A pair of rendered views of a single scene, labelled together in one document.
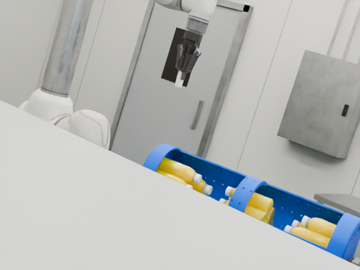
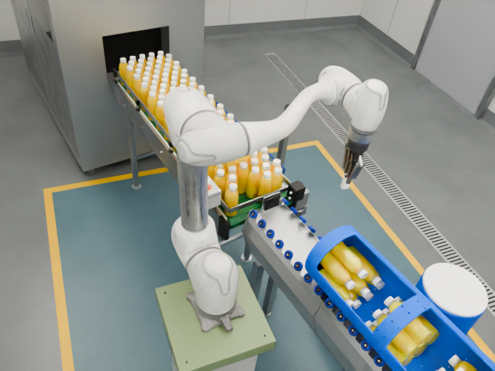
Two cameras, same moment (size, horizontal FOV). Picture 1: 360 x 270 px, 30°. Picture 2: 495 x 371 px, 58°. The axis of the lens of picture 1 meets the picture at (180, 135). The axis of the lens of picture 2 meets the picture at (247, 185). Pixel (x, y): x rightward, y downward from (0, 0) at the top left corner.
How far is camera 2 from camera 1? 1.78 m
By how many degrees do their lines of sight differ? 43
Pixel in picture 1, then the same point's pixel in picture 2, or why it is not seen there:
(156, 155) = (320, 248)
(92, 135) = (210, 289)
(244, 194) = (390, 330)
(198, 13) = (358, 125)
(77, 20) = (190, 177)
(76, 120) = (197, 271)
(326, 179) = not seen: outside the picture
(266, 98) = not seen: outside the picture
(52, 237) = not seen: outside the picture
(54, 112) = (189, 248)
